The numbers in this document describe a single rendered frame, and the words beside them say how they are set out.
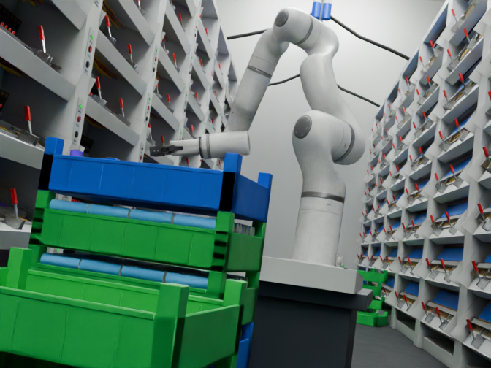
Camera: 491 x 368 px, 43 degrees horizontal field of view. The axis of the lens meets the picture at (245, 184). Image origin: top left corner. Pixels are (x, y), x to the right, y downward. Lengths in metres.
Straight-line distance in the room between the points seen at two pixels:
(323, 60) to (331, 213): 0.47
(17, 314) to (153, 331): 0.13
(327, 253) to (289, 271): 0.19
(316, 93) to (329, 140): 0.19
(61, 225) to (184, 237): 0.19
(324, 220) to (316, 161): 0.16
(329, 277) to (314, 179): 0.31
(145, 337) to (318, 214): 1.17
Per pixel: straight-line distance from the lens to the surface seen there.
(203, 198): 0.84
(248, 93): 2.05
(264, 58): 2.05
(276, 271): 1.51
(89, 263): 0.92
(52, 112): 1.71
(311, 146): 1.66
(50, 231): 0.94
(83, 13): 1.73
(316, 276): 1.49
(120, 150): 2.37
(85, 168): 0.92
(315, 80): 1.82
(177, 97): 3.10
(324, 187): 1.67
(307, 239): 1.66
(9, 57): 1.39
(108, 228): 0.89
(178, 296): 0.52
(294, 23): 1.90
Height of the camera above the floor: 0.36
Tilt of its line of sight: 6 degrees up
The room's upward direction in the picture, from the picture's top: 8 degrees clockwise
